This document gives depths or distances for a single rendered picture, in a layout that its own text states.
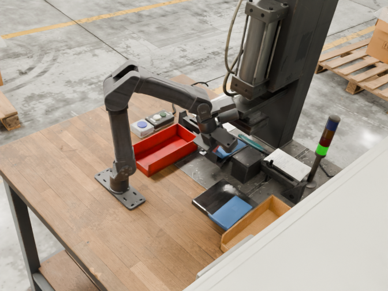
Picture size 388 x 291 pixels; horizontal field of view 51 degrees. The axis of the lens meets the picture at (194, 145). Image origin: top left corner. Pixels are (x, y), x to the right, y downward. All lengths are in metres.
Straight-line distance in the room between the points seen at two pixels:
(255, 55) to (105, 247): 0.71
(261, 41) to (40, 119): 2.33
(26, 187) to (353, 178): 1.21
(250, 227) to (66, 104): 2.37
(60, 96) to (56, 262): 1.78
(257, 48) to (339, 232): 0.97
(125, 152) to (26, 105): 2.26
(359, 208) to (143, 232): 1.00
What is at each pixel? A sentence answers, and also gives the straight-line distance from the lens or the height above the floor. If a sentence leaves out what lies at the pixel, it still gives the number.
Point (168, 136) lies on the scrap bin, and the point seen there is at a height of 0.92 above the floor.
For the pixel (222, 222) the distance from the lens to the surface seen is 1.29.
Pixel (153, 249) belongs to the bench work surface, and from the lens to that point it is 1.23.
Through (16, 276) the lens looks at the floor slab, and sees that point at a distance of 2.33.
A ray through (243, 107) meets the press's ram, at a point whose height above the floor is 1.18.
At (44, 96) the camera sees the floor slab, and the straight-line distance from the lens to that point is 3.54.
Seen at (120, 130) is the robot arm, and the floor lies 1.17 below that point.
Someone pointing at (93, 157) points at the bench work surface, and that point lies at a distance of 1.51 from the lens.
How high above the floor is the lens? 1.89
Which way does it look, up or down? 39 degrees down
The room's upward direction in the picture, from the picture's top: 8 degrees clockwise
